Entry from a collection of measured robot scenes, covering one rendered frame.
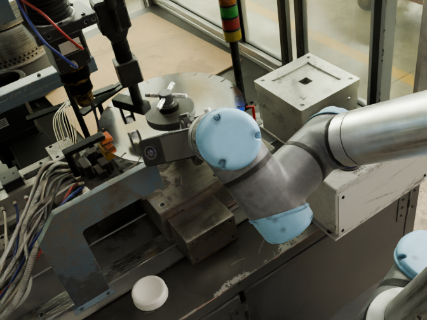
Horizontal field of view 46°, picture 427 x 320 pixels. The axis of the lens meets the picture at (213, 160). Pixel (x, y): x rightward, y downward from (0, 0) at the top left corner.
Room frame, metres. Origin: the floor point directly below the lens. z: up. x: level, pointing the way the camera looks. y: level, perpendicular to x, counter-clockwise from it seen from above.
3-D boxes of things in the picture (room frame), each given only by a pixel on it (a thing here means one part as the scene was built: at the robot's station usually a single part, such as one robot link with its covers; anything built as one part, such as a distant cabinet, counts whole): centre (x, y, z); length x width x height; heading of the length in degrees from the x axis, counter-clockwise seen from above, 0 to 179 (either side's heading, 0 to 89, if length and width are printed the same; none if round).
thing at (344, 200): (0.76, -0.31, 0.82); 0.28 x 0.11 x 0.15; 115
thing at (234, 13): (1.18, -0.11, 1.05); 0.05 x 0.04 x 0.03; 25
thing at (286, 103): (1.02, -0.26, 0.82); 0.18 x 0.18 x 0.15; 25
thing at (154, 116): (0.94, 0.07, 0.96); 0.11 x 0.11 x 0.03
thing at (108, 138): (0.85, 0.25, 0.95); 0.10 x 0.03 x 0.07; 115
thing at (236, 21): (1.18, -0.11, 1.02); 0.05 x 0.04 x 0.03; 25
